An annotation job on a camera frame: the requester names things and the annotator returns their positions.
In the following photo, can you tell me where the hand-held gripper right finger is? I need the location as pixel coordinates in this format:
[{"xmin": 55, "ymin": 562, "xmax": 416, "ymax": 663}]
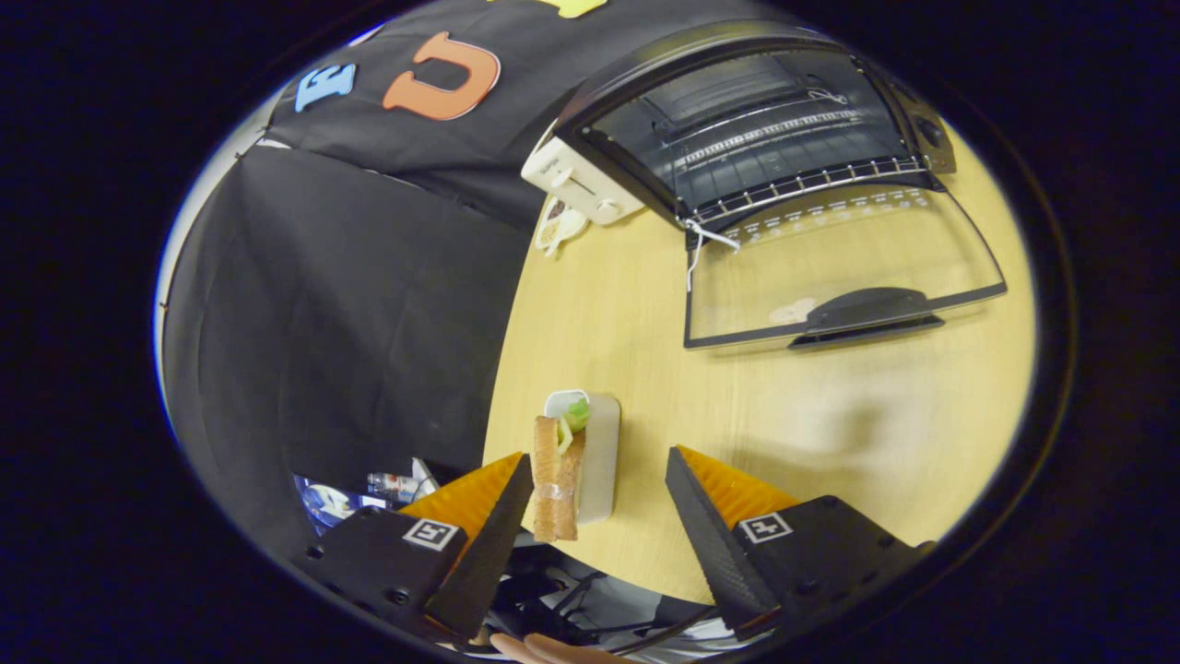
[{"xmin": 666, "ymin": 445, "xmax": 932, "ymax": 642}]

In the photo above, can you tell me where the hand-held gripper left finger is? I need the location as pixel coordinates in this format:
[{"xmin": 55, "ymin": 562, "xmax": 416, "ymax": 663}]
[{"xmin": 293, "ymin": 452, "xmax": 536, "ymax": 642}]

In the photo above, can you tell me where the toast sandwich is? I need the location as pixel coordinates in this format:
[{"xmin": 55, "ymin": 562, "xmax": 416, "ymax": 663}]
[{"xmin": 532, "ymin": 397, "xmax": 593, "ymax": 543}]

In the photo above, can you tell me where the black toaster oven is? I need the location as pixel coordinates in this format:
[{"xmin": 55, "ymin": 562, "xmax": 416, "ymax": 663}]
[{"xmin": 553, "ymin": 20, "xmax": 1009, "ymax": 351}]

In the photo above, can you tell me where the white rectangular tray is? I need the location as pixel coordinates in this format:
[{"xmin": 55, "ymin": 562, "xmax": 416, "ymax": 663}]
[{"xmin": 544, "ymin": 389, "xmax": 621, "ymax": 525}]

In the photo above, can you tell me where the blue and white package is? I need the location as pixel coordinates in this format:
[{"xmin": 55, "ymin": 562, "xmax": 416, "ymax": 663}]
[{"xmin": 293, "ymin": 458, "xmax": 443, "ymax": 536}]

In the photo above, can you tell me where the small round patterned plate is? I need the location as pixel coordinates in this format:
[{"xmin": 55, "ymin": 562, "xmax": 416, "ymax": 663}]
[{"xmin": 536, "ymin": 196, "xmax": 589, "ymax": 257}]

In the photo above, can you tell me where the white string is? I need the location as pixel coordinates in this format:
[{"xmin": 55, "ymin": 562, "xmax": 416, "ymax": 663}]
[{"xmin": 680, "ymin": 219, "xmax": 741, "ymax": 294}]

